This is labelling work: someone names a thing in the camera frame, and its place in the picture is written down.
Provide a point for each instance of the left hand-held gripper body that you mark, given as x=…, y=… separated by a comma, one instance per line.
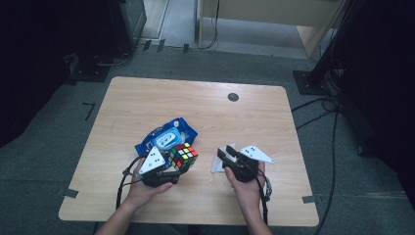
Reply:
x=151, y=161

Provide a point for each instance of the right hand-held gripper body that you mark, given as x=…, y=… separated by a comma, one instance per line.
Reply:
x=244, y=168

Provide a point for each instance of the multicoloured puzzle cube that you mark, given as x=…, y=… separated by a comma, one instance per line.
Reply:
x=183, y=156

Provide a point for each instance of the blue wet wipes pack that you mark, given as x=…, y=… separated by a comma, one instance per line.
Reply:
x=166, y=138

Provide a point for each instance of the person's right hand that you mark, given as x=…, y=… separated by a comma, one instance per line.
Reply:
x=249, y=194

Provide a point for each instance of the person's left hand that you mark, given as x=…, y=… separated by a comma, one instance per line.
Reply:
x=140, y=194

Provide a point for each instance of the black round table grommet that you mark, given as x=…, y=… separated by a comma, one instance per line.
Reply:
x=233, y=97

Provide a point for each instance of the person's legs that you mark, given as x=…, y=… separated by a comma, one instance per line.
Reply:
x=182, y=230

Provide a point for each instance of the black angled floor tape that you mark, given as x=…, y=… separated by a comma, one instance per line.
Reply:
x=90, y=109

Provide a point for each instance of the black flat stand base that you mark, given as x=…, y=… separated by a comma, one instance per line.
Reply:
x=89, y=70

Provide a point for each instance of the black metal stand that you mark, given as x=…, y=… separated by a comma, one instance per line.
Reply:
x=318, y=80

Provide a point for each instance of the black floor tape strip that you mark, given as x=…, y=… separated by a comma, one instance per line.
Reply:
x=186, y=48
x=161, y=45

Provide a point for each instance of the dark glass-fronted cabinet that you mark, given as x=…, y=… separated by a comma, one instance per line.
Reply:
x=130, y=19

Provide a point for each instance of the light wooden cabinet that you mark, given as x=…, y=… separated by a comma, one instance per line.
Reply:
x=270, y=11

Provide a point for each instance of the dark curtain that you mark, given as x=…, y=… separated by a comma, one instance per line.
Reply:
x=385, y=81
x=32, y=58

